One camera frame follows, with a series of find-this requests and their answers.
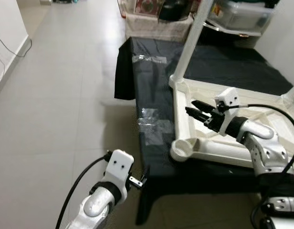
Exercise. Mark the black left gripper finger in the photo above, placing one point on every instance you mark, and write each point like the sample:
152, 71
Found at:
141, 177

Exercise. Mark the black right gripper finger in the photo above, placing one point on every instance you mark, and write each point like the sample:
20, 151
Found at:
197, 114
204, 105

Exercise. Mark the white plastic table top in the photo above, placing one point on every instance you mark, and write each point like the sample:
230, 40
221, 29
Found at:
183, 109

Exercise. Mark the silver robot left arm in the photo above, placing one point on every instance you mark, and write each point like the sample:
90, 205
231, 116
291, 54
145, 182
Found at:
97, 207

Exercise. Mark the black tablecloth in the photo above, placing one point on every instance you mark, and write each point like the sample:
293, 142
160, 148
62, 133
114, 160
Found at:
152, 162

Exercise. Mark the clear tape patch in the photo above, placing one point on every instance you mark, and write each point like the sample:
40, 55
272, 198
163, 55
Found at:
154, 125

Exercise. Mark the beige patterned ledge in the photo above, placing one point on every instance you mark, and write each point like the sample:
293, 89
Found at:
156, 29

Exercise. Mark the clear plastic storage box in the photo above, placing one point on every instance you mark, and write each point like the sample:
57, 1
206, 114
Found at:
242, 16

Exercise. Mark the black plastic bag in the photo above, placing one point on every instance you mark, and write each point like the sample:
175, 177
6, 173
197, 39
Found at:
173, 9

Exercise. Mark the black floor cleaning device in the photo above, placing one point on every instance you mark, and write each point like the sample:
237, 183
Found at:
63, 1

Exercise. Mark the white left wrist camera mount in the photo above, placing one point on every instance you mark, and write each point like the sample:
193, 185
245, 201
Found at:
119, 164

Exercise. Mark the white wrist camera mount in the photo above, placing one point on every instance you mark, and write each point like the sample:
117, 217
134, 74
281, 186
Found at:
228, 100
119, 164

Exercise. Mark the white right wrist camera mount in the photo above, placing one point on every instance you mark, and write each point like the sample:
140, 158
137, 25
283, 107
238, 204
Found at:
228, 100

